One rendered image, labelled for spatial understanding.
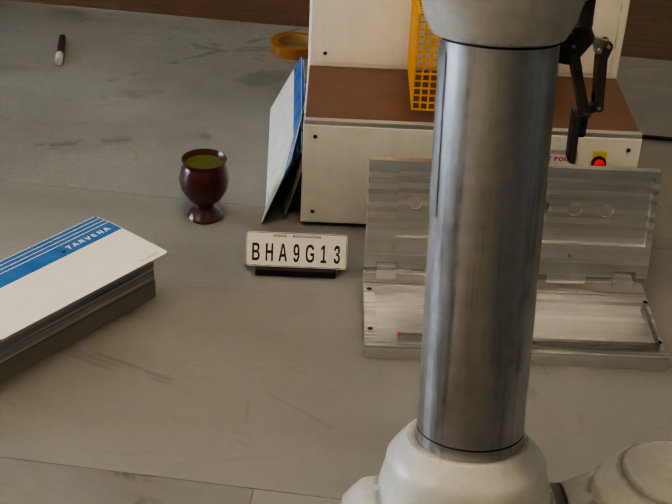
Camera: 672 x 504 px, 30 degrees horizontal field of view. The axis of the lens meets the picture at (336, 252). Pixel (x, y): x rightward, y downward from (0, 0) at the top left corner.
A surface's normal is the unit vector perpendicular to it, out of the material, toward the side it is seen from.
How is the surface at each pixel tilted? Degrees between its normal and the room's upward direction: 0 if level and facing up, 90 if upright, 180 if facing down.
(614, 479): 40
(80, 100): 0
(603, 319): 0
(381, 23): 90
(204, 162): 0
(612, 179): 79
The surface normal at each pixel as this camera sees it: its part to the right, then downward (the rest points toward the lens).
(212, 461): 0.04, -0.85
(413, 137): -0.01, 0.52
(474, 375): -0.16, 0.32
